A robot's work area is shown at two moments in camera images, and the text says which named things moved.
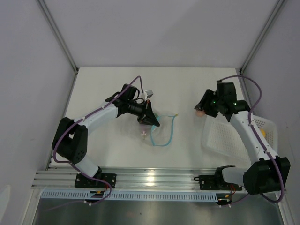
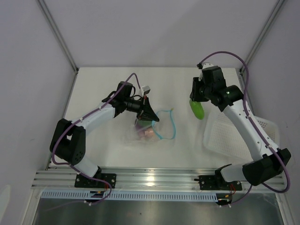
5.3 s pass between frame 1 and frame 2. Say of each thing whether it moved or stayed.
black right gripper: moved
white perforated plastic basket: stayed
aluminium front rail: stayed
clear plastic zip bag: moved
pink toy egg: moved
